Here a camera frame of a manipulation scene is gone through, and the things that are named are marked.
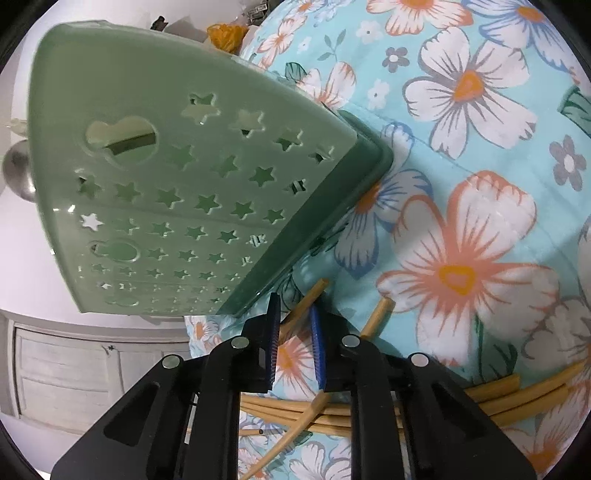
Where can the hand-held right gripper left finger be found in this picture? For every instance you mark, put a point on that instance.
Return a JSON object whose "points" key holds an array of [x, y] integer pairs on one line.
{"points": [[274, 332]]}

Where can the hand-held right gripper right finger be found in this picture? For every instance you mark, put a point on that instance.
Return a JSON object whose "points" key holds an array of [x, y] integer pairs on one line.
{"points": [[316, 346]]}

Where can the tan wooden chopstick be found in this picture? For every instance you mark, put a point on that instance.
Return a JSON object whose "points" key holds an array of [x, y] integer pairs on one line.
{"points": [[318, 290]]}

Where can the bunch of wooden chopsticks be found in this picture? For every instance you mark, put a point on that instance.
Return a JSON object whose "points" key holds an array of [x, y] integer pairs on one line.
{"points": [[508, 397]]}

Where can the green star-hole utensil holder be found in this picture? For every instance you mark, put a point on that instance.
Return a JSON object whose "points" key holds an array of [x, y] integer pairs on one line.
{"points": [[184, 138]]}

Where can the large metal spoon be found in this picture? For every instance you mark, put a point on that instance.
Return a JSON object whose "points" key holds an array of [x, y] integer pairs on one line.
{"points": [[16, 173]]}

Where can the white panel door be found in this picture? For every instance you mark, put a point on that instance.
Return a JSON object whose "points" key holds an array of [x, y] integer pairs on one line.
{"points": [[69, 378]]}

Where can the floral teal blanket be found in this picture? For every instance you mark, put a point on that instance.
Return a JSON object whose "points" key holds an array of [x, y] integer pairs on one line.
{"points": [[461, 184]]}

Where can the yellow plastic bag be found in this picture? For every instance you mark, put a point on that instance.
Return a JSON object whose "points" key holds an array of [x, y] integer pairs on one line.
{"points": [[226, 37]]}

